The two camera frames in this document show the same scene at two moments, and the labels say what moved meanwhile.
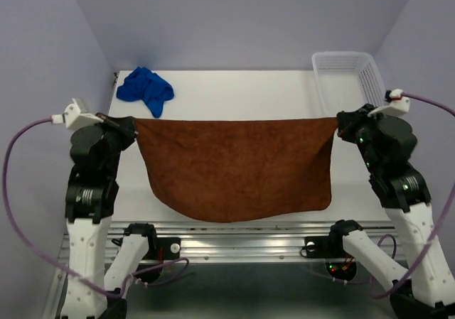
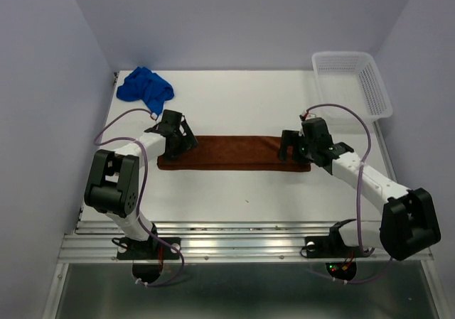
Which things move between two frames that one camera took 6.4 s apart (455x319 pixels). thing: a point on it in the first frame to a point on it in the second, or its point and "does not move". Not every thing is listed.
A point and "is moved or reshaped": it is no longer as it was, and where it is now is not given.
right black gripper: (349, 121) to (288, 138)
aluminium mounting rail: (250, 241) does not move
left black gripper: (126, 124) to (187, 141)
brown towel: (234, 169) is moved or reshaped
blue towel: (142, 84) does not move
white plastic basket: (347, 81) does not move
